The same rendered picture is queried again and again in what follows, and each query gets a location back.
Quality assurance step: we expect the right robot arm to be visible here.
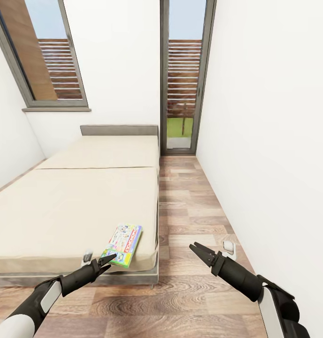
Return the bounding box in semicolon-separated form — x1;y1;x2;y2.
189;241;310;338

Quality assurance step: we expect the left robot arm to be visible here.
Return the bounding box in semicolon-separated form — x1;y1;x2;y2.
0;248;117;338

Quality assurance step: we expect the board game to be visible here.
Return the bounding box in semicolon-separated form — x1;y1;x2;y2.
101;222;142;268

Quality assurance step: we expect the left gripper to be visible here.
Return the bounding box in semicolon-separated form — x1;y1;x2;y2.
73;254;117;290

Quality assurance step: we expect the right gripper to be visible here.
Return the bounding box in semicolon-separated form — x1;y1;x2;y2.
189;242;247;290

